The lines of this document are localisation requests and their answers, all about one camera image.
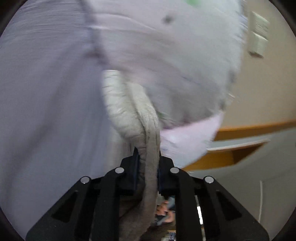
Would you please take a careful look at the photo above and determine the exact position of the beige cable-knit sweater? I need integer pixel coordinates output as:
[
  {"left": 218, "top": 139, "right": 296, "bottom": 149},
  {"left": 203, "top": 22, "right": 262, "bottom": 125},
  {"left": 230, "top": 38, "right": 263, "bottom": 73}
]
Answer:
[{"left": 102, "top": 70, "right": 161, "bottom": 240}]

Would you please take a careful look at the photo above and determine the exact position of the person's right hand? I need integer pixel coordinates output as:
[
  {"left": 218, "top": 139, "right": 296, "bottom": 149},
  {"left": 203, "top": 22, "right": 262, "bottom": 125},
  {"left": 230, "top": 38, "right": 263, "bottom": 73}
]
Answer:
[{"left": 155, "top": 199, "right": 175, "bottom": 226}]

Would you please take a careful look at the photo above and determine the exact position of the pink floral pillow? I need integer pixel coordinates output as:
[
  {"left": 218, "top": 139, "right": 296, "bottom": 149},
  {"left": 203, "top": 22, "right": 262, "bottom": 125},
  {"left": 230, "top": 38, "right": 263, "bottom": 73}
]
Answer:
[{"left": 160, "top": 111, "right": 224, "bottom": 168}]

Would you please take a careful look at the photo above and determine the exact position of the lavender bed sheet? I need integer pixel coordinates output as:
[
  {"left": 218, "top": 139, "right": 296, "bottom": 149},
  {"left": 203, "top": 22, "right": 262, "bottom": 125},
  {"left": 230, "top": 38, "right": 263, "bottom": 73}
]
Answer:
[{"left": 1, "top": 1, "right": 132, "bottom": 240}]

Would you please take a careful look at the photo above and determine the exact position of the white floral pillow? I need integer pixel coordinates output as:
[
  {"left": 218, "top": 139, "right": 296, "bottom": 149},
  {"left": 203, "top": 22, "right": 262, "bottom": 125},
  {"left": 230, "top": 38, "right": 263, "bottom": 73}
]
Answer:
[{"left": 86, "top": 1, "right": 243, "bottom": 128}]

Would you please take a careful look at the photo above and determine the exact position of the wooden headboard frame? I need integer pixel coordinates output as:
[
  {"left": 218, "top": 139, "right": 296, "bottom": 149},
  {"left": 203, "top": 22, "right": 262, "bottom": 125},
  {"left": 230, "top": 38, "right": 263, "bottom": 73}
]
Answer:
[{"left": 184, "top": 120, "right": 295, "bottom": 172}]

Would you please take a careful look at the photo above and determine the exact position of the white wall switch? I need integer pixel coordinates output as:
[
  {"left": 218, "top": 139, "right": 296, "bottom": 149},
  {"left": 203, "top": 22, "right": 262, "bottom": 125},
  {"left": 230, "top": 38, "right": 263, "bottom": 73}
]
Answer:
[{"left": 248, "top": 11, "right": 270, "bottom": 58}]

